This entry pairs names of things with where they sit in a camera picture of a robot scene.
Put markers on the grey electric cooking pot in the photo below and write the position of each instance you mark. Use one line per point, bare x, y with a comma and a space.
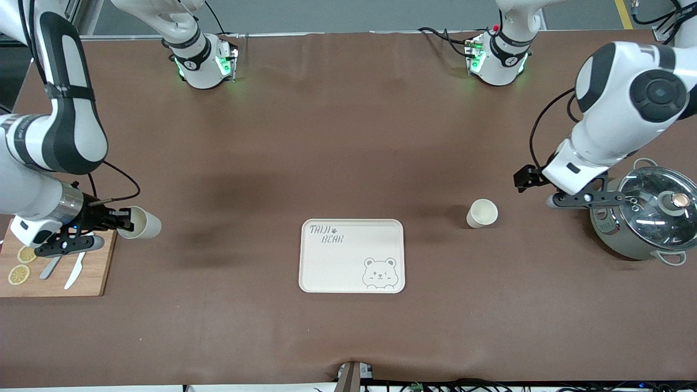
604, 239

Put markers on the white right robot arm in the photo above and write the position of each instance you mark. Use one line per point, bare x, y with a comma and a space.
71, 136

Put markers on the wooden cutting board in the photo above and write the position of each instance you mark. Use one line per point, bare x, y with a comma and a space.
101, 272

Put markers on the yellow lemon slice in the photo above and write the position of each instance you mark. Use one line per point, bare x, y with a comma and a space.
19, 275
27, 256

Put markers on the aluminium frame profile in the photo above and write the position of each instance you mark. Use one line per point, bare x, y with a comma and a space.
76, 13
661, 32

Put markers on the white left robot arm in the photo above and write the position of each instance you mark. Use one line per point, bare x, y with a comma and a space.
615, 120

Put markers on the grey plastic knife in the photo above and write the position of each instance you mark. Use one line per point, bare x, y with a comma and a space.
49, 269

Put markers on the brown table cover mat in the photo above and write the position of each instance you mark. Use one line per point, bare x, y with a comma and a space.
348, 136

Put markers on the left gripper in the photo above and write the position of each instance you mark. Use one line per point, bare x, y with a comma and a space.
527, 177

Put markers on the glass pot lid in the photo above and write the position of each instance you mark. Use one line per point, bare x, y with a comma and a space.
653, 218

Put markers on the cream bear print tray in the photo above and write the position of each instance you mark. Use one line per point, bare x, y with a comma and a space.
337, 275

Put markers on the white plastic knife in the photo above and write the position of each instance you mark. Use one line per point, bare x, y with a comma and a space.
73, 275

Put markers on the white IKEA cup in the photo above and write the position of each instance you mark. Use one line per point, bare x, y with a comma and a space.
147, 226
483, 212

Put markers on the metal table clamp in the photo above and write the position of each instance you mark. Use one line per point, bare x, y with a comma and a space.
348, 378

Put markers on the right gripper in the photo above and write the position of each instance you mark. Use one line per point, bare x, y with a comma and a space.
96, 216

